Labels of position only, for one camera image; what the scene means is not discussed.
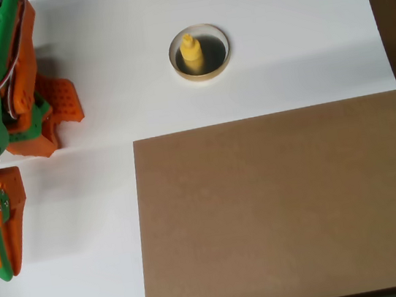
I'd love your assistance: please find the round dish with dark bottom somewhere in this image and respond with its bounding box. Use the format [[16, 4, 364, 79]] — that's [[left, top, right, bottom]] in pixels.
[[165, 20, 236, 86]]

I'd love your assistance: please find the white red black servo cable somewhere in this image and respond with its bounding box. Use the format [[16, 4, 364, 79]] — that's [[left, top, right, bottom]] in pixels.
[[0, 0, 42, 122]]

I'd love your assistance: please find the orange robot base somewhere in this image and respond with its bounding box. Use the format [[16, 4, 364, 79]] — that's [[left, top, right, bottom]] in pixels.
[[0, 69, 91, 163]]

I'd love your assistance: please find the brown fibreboard sheet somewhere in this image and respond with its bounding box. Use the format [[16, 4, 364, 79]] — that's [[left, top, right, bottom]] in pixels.
[[120, 90, 396, 297]]

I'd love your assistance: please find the small yellow plastic piece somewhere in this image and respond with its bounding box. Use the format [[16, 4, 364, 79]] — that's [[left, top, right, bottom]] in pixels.
[[177, 31, 206, 76]]

